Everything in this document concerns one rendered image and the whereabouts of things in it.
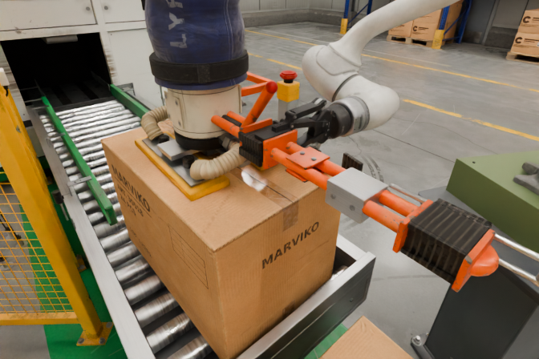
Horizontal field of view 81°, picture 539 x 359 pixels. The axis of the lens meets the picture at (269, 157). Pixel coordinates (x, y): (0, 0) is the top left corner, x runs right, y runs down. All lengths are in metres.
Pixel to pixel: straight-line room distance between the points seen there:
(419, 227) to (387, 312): 1.32
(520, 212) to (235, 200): 0.74
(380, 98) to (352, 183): 0.36
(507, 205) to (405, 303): 0.88
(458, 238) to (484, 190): 0.67
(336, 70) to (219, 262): 0.54
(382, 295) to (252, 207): 1.22
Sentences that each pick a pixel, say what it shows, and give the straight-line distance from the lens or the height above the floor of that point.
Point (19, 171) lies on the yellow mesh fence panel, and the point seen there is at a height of 0.86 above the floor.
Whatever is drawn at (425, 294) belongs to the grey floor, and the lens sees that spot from 1.86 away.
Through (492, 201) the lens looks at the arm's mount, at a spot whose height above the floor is 0.81.
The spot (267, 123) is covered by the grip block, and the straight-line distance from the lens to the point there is 0.66.
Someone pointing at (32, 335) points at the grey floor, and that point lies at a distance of 1.89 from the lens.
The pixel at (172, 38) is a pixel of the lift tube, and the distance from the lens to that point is 0.68.
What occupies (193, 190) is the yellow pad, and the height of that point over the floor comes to 0.97.
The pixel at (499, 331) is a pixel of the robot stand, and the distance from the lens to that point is 1.31.
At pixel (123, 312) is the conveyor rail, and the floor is 0.59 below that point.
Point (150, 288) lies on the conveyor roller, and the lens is 1.10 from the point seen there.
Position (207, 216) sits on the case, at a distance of 0.65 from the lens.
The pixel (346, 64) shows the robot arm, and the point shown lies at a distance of 0.85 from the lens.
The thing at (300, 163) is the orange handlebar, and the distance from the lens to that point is 0.53.
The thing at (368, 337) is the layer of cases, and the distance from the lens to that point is 0.98.
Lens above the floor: 1.36
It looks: 30 degrees down
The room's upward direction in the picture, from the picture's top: straight up
